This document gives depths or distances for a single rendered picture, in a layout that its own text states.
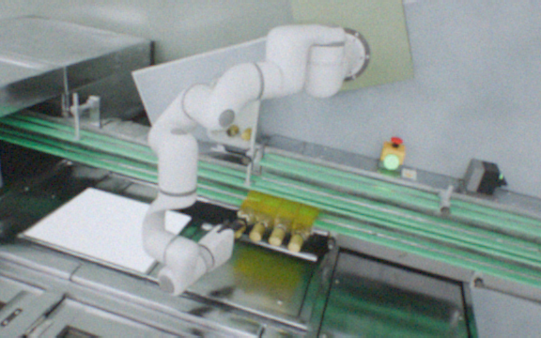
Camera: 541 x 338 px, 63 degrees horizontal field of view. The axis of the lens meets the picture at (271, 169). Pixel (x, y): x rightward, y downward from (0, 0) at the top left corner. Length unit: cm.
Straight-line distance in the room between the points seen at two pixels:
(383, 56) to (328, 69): 32
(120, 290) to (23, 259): 31
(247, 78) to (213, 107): 10
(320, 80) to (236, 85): 24
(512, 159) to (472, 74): 30
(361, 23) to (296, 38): 39
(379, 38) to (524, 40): 41
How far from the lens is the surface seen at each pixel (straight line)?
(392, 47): 136
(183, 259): 105
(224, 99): 92
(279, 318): 125
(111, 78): 220
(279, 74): 101
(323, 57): 107
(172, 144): 94
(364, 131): 153
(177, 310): 125
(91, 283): 135
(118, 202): 165
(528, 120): 155
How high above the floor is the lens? 219
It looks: 61 degrees down
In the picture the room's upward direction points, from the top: 146 degrees counter-clockwise
